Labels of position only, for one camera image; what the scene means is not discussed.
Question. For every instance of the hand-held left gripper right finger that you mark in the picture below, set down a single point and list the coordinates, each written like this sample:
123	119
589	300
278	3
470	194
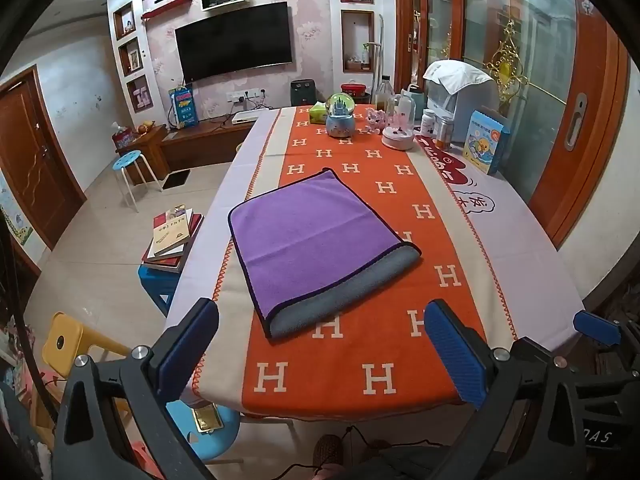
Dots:
456	355

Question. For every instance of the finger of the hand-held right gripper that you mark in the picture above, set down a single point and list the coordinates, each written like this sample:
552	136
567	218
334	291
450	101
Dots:
595	324

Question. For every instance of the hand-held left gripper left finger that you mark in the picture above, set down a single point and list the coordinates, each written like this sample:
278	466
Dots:
186	347

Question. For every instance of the purple and grey towel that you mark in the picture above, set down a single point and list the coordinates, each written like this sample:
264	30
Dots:
310	240

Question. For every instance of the gold flat box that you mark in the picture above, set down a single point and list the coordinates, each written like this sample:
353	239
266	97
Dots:
207	420

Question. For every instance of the blue round plastic stool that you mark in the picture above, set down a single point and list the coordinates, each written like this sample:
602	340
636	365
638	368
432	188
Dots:
210	445

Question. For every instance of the orange letter-print blanket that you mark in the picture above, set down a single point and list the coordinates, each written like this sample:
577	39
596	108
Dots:
350	355

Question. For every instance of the stack of books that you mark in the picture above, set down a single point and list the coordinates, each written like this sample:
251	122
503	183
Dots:
172	237

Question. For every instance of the yellow plastic stool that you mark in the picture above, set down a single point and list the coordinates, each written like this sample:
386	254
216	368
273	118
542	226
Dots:
67	340

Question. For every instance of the brown knitted slipper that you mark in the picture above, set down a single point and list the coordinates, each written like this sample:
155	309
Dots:
327	452

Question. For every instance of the dark floor mat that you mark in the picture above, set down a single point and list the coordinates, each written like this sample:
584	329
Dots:
177	179

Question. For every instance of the blue round stool white legs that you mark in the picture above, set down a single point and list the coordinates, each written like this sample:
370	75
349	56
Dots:
129	161

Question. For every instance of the brown wooden television cabinet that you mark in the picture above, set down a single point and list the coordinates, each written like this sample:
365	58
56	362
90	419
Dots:
200	142

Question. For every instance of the blue children's book box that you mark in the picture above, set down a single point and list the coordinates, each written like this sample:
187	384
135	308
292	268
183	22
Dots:
482	142

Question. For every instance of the red tissue box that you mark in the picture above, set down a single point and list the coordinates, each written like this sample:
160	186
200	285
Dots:
124	137

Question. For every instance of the amber medicine bottle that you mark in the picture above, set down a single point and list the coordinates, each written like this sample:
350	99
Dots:
445	132

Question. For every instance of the white medicine bottle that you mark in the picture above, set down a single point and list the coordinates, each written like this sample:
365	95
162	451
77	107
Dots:
428	122

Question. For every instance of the glass dome ornament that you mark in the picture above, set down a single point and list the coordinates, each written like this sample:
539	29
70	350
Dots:
398	125

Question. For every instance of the white set-top box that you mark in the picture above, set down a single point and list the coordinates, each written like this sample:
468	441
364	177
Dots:
245	117

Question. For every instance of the blue printed carton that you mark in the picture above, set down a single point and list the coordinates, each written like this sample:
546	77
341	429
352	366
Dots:
183	106

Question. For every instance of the brown wooden door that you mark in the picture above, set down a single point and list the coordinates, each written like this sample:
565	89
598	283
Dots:
30	160

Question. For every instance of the pink toy figure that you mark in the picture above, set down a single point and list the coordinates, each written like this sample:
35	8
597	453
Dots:
375	121

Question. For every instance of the white water dispenser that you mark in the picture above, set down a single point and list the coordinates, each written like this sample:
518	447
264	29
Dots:
470	102

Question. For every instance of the blue snow globe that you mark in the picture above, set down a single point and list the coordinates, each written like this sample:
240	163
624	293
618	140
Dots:
340	119

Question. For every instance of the green tissue box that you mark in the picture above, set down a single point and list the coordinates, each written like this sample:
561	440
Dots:
317	114

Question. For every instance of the clear glass bottle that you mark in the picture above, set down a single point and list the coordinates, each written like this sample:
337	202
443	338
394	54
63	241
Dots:
383	94

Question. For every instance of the black space heater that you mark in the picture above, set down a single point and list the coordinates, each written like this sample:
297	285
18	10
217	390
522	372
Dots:
301	93

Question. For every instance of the white cloth cover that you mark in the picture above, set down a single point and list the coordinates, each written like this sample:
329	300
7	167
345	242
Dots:
457	75

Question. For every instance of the red cooking pot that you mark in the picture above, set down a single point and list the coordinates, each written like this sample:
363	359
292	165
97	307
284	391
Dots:
355	91

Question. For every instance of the colourful wall poster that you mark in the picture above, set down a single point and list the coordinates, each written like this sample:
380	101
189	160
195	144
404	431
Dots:
17	225

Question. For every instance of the glass sliding door wooden frame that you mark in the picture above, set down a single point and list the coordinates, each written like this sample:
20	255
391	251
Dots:
575	110

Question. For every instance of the black wall television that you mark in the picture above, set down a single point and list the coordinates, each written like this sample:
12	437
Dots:
232	42

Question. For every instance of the red wall shelf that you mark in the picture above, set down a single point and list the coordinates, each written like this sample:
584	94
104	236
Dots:
165	7

